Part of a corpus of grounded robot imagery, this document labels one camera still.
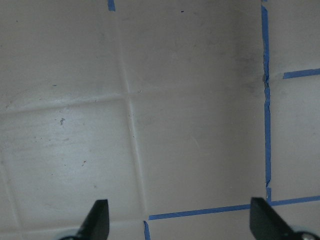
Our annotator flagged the brown paper table cover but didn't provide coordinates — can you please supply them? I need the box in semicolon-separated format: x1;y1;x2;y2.
0;0;320;240

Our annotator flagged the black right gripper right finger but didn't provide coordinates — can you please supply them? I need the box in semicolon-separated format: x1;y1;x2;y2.
249;197;320;240

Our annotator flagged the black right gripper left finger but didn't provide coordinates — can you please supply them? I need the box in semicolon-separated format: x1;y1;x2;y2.
73;199;110;240

